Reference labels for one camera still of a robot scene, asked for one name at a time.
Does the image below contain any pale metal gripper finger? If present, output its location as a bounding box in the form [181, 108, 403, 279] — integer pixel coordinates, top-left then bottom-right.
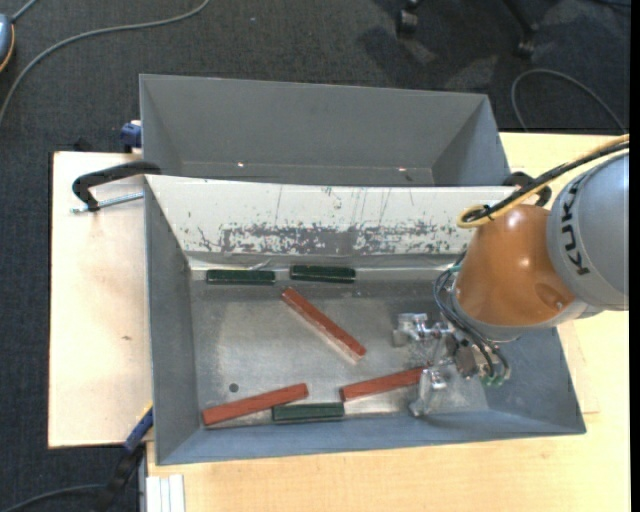
[408, 367, 450, 419]
[391, 312, 452, 349]

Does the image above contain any red-brown flat block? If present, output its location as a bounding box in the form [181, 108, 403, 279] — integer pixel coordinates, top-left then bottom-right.
[339, 366, 427, 403]
[280, 287, 368, 365]
[201, 382, 310, 428]

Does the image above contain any dark green flat block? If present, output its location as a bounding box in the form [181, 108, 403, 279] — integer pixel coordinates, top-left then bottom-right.
[271, 401, 346, 425]
[289, 264, 357, 285]
[205, 268, 277, 286]

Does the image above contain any grey metal bin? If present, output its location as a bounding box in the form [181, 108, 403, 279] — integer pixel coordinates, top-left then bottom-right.
[138, 73, 587, 466]

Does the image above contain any pale wood flat board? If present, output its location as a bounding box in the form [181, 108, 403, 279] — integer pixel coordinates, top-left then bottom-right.
[47, 150, 156, 450]

